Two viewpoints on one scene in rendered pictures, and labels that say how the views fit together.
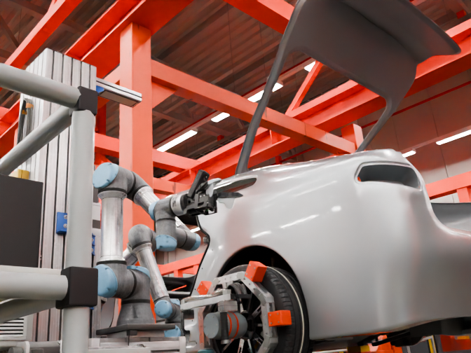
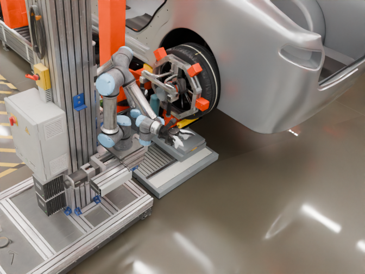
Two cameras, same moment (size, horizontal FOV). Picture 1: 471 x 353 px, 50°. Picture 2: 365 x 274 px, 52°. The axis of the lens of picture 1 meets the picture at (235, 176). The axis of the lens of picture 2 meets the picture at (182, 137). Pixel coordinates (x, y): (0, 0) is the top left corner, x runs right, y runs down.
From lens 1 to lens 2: 1.99 m
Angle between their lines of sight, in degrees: 60
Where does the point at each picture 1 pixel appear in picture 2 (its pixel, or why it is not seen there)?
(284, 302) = (207, 93)
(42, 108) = (51, 31)
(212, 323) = (161, 93)
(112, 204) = (111, 103)
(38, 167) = (56, 75)
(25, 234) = not seen: outside the picture
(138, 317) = (124, 147)
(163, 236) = (144, 141)
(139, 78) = not seen: outside the picture
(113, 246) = (111, 125)
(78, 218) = not seen: outside the picture
